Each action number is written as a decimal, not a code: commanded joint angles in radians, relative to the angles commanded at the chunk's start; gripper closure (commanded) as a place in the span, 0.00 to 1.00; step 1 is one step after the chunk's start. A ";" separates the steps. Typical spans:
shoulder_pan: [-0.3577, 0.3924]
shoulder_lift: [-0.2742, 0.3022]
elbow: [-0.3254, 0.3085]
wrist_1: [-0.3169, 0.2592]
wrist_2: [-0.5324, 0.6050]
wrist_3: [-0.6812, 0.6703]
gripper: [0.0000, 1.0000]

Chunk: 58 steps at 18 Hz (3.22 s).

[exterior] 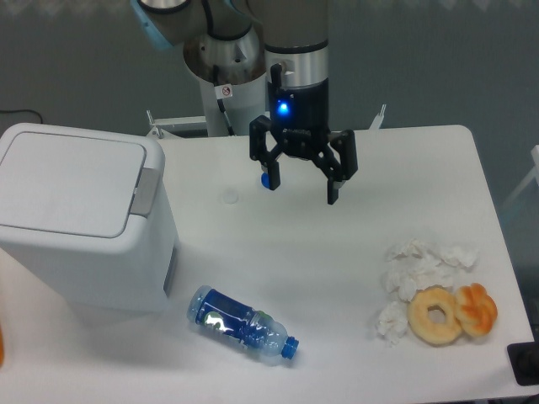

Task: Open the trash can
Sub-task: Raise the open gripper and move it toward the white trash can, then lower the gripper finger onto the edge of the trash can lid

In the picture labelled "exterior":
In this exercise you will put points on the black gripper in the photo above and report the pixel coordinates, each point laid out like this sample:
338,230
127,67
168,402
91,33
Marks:
299,124

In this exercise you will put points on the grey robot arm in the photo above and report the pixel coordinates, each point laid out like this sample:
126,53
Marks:
262,67

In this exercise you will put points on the white push-lid trash can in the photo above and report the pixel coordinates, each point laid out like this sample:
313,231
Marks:
87,213

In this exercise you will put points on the blue bottle cap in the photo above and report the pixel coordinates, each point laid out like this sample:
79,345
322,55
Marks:
265,180

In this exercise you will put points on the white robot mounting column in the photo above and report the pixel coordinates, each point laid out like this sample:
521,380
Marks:
228,110

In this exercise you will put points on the large crumpled white tissue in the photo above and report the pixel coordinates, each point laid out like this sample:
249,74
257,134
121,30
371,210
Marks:
416,265

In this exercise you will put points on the crushed blue plastic bottle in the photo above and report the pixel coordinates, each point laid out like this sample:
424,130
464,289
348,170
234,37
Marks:
253,331

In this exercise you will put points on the small crumpled white tissue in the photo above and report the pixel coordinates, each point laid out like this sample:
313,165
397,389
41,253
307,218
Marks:
392,323

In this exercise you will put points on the twisted glazed bread roll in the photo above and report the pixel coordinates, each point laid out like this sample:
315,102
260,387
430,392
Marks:
475,309

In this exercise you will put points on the black device at table edge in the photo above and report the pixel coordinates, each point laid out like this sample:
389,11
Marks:
524,362

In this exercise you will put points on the orange object at left edge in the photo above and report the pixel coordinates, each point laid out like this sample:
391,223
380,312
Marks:
2,348

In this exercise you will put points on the plain ring donut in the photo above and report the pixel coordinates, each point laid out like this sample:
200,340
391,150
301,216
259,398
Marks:
431,316

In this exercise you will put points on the white frame at right edge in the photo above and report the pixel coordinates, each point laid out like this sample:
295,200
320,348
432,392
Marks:
523,192

